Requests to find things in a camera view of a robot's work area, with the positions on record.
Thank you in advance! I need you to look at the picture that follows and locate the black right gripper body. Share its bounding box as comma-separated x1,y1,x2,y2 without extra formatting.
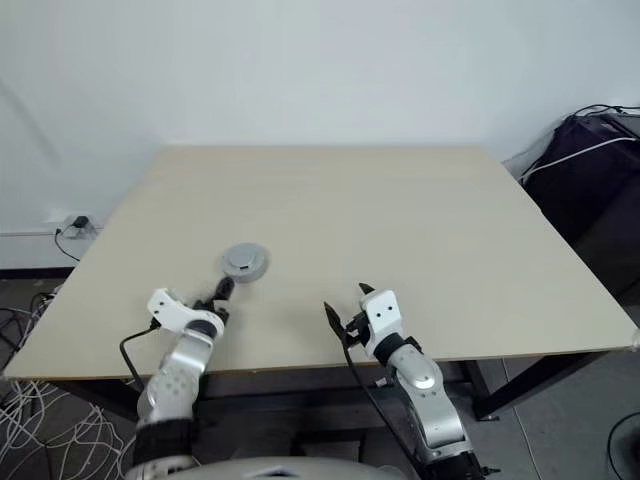
342,312,374,350

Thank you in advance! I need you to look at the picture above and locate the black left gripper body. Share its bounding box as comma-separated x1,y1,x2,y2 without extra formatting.
192,295,233,327

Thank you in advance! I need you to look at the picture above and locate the silver finned rotor disc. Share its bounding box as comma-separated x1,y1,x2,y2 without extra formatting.
221,242,267,275

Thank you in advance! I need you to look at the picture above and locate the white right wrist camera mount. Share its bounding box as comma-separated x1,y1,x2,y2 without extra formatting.
360,290,403,359

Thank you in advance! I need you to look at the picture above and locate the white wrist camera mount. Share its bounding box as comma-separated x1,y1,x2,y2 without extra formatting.
147,287,225,334
360,290,403,359

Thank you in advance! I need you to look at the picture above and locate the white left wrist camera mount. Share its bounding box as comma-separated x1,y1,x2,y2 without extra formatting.
147,287,225,334

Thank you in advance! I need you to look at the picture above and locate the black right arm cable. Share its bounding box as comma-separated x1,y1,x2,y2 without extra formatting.
341,343,429,480

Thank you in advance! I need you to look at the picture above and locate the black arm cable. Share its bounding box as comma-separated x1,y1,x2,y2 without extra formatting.
341,343,429,480
118,323,162,397

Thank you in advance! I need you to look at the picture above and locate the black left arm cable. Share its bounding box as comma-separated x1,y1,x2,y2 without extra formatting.
118,323,162,397

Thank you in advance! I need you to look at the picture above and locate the black table frame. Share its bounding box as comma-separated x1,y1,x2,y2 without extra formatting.
47,349,614,422

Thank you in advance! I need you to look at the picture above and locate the black outlet cable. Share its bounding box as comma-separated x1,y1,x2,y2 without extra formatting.
54,226,82,262

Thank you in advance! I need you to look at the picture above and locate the white wall power outlet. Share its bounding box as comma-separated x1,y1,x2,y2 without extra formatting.
46,213,99,241

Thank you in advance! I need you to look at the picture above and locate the white floor cable tangle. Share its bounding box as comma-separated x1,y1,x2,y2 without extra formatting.
0,287,129,480

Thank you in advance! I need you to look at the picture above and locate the white cable on bag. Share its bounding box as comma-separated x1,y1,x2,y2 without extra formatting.
519,136,640,185

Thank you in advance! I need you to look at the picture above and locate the black equipment with cables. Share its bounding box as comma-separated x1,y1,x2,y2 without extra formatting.
519,112,640,299

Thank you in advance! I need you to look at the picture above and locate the black floor cable loop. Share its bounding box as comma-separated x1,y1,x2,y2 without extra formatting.
606,413,640,480

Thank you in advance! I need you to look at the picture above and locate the black cable on bag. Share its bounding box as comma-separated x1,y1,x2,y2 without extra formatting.
574,103,640,119

